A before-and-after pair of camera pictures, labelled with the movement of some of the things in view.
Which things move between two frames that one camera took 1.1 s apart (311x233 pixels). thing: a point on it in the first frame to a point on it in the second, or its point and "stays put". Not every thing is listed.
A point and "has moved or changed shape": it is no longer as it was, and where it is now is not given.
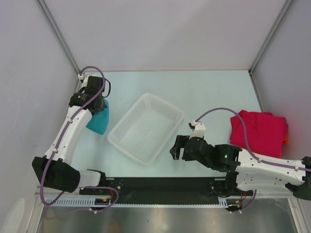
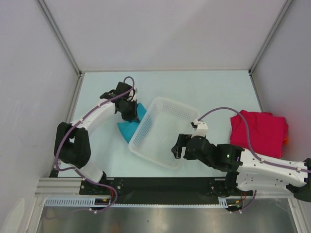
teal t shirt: (99, 123) to (127, 129)
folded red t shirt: (265, 132) stays put
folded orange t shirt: (285, 141) stays put
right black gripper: (175, 151) stays put
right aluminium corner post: (271, 33) stays put
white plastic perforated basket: (145, 129) has moved or changed shape
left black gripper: (103, 107) to (133, 116)
